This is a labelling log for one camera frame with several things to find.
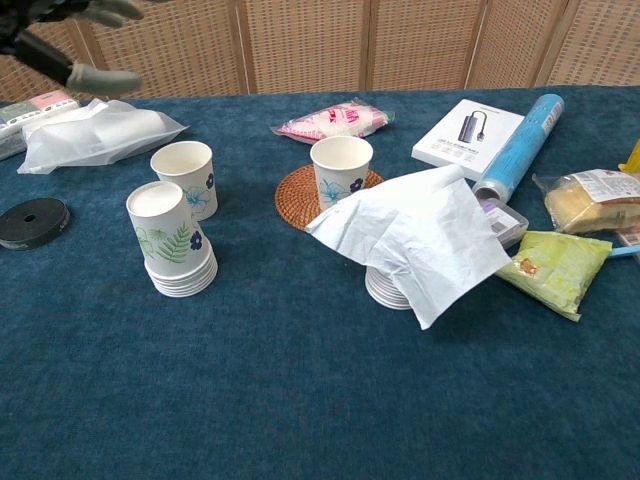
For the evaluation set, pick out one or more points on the pink white snack bag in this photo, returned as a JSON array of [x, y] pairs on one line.
[[345, 120]]

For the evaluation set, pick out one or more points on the wood rattan folding screen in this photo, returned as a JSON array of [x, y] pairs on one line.
[[300, 45]]

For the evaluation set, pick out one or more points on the light blue thin stick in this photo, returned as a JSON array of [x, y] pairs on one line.
[[625, 251]]

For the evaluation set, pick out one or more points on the black round disc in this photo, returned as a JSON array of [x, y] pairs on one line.
[[30, 222]]

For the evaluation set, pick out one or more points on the white usb hub box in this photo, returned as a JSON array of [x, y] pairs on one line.
[[460, 140]]

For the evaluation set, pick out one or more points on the white tissue paper sheet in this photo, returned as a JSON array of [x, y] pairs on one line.
[[425, 235]]

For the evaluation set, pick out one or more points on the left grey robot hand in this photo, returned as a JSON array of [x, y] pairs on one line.
[[45, 57]]

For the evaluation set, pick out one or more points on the pink green tissue multipack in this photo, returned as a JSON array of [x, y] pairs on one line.
[[30, 112]]

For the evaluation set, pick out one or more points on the blue plastic wrap roll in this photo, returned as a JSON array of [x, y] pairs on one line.
[[525, 145]]

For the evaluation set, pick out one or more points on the pink clear blister pack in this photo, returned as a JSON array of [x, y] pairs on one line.
[[631, 236]]

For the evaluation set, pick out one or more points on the bread in clear wrapper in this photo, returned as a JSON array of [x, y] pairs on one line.
[[590, 205]]

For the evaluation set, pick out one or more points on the blue flower paper cup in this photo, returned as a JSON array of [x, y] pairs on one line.
[[185, 160], [340, 160]]

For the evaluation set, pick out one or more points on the blue fabric covered table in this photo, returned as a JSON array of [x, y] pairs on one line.
[[320, 400]]

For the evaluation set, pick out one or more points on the green snack packet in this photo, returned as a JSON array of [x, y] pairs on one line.
[[555, 270]]

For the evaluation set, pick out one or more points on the yellow snack bag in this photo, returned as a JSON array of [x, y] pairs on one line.
[[632, 157]]

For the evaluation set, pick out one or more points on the fern print paper cup stack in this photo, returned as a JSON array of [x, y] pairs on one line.
[[165, 235]]

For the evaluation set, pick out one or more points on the small purple clear box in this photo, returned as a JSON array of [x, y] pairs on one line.
[[507, 222]]

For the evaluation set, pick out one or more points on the frosted plastic zip bag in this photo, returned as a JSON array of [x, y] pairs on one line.
[[95, 135]]

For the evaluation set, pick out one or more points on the round brown rattan coaster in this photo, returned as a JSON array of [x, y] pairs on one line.
[[295, 200]]

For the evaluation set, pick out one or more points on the white paper cup stack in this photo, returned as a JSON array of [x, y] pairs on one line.
[[380, 295]]

